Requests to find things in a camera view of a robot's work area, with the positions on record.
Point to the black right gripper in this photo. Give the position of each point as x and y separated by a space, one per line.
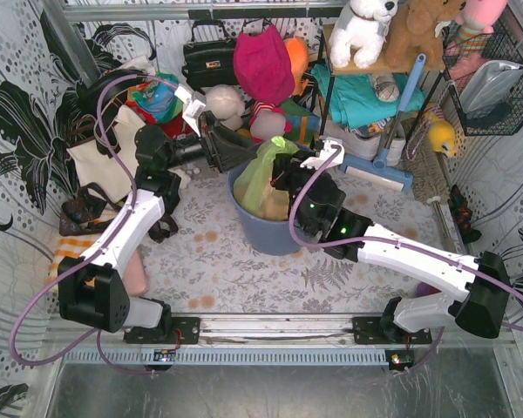
285 172

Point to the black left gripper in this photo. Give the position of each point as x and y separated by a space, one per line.
209 141

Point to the green trash bag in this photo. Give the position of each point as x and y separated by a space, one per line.
252 189

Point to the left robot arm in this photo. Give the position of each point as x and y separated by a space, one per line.
91 291

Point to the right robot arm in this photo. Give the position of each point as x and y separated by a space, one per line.
470 293

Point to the rainbow striped bag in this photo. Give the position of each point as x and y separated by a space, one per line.
304 123

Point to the blue trash bin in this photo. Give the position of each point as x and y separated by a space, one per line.
265 236

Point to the magenta hanging cloth bag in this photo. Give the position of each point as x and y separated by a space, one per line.
262 66

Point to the brown patterned bag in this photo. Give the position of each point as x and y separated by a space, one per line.
80 215

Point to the white round plush pink hands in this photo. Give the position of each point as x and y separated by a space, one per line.
268 121

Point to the white fluffy plush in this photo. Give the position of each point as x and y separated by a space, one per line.
226 105

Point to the red cloth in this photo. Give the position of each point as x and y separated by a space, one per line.
175 129

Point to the small white cloud plush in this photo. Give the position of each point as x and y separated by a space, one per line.
186 176

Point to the white sneaker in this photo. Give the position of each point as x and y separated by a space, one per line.
367 148

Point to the black handbag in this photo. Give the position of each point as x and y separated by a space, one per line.
209 63

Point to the teal cloth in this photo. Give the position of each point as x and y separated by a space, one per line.
353 101

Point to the orange plush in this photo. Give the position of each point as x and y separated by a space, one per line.
299 58

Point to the yellow duck plush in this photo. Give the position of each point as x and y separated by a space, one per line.
440 132

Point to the pink foam roll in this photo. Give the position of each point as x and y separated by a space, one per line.
134 278

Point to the white grey dog plush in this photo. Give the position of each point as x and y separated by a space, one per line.
360 31

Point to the wooden shelf rack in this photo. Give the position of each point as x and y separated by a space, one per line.
379 67

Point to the purple orange sock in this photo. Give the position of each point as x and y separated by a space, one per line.
424 289

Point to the brown teddy bear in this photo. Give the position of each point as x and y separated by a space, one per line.
415 26

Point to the orange white striped cloth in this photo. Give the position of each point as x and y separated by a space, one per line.
69 247

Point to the silver pouch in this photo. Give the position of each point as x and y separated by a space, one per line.
490 83

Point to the pink plush doll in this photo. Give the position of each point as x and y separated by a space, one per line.
475 21

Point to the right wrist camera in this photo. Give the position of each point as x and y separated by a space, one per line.
330 153

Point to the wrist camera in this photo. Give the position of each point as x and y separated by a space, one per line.
194 104
330 153

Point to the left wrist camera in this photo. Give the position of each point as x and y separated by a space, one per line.
194 104

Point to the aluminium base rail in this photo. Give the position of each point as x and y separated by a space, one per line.
332 339

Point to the black wire basket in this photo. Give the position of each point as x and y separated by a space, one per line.
461 61

